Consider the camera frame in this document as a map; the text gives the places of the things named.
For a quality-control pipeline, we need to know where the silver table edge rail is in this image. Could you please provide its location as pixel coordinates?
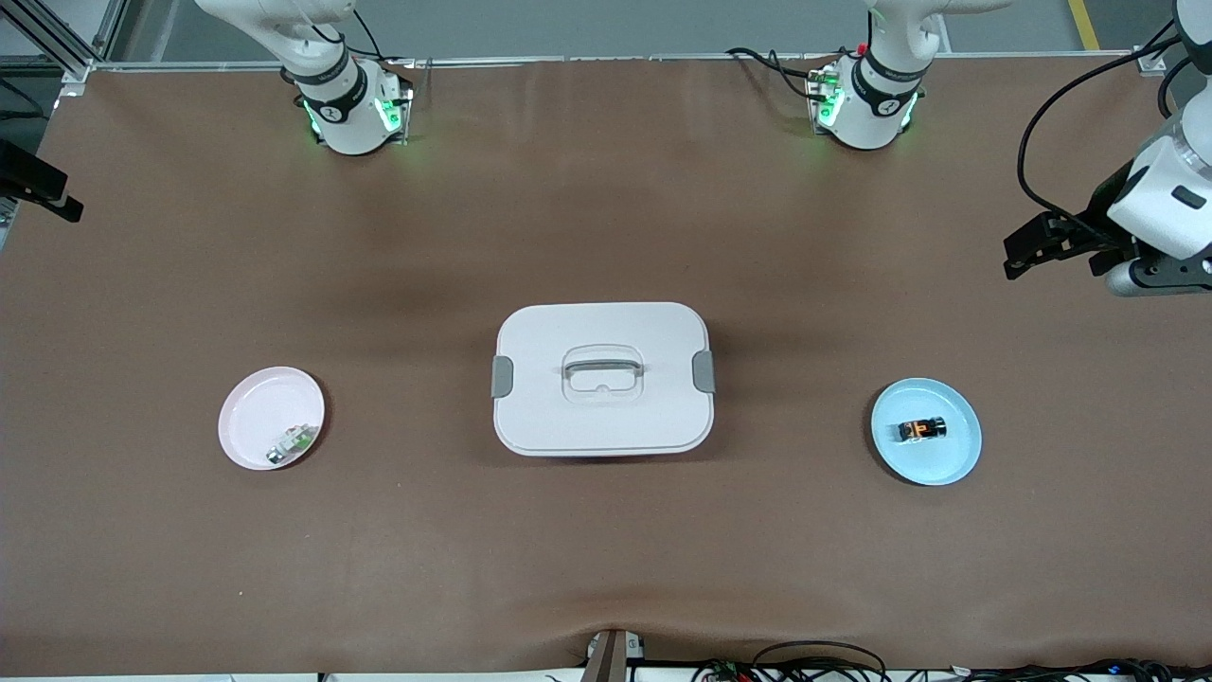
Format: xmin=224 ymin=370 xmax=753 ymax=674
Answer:
xmin=90 ymin=53 xmax=1142 ymax=73

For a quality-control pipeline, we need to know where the light blue round plate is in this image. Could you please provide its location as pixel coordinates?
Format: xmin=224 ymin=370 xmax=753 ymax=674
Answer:
xmin=870 ymin=377 xmax=984 ymax=487

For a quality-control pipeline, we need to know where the green push button switch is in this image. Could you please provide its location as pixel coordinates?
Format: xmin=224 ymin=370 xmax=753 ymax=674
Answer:
xmin=265 ymin=424 xmax=319 ymax=467

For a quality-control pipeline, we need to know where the brown table mat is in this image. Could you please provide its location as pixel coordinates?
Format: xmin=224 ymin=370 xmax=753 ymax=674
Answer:
xmin=0 ymin=55 xmax=1212 ymax=675

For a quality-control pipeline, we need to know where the white lidded box grey handle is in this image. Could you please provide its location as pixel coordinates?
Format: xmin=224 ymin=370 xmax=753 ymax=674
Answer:
xmin=490 ymin=301 xmax=717 ymax=458

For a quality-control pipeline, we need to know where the black looped cable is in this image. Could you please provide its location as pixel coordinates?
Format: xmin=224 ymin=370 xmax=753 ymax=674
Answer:
xmin=751 ymin=640 xmax=889 ymax=682

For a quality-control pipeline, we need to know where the black cable bundle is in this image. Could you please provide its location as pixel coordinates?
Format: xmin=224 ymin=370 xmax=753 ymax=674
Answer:
xmin=947 ymin=657 xmax=1212 ymax=682

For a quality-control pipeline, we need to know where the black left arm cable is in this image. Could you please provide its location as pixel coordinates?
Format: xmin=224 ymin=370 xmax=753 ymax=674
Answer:
xmin=1018 ymin=33 xmax=1212 ymax=228

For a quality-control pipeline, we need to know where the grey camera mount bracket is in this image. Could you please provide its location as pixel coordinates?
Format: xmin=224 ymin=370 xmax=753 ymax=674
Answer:
xmin=583 ymin=628 xmax=648 ymax=682

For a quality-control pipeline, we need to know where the pink round plate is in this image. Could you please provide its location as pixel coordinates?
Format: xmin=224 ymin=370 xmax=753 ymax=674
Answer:
xmin=218 ymin=366 xmax=326 ymax=472

